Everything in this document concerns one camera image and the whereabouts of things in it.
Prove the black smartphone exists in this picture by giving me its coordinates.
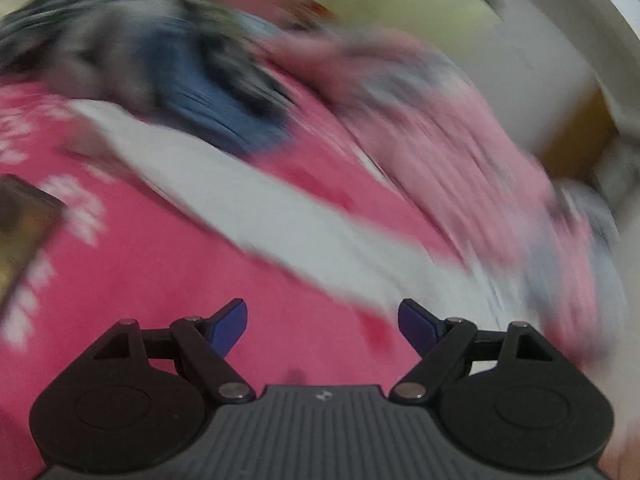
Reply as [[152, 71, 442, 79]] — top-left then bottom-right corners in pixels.
[[0, 175, 68, 306]]

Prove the blue garment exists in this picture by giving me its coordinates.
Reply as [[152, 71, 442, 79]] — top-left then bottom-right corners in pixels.
[[145, 15, 291, 156]]

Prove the white shirt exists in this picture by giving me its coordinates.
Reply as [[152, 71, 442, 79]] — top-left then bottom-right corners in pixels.
[[70, 97, 551, 376]]

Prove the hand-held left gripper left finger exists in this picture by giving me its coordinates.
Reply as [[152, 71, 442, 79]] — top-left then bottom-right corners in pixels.
[[90, 297, 256, 403]]

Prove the grey sweatshirt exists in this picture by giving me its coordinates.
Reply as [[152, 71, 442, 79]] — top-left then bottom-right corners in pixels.
[[50, 5, 166, 111]]

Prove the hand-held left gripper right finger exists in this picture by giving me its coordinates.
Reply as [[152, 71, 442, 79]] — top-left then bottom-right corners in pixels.
[[389, 298, 556, 403]]

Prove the brown wooden door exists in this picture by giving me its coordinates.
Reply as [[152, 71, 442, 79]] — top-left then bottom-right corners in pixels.
[[540, 90, 626, 181]]

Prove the pink grey floral duvet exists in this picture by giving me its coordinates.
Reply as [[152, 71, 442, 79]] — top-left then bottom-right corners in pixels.
[[260, 30, 626, 361]]

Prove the dark plaid shirt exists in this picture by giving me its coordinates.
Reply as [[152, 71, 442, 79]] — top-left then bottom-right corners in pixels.
[[0, 0, 291, 126]]

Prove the pink floral bed blanket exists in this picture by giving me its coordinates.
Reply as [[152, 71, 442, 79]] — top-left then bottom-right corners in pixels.
[[0, 80, 501, 480]]

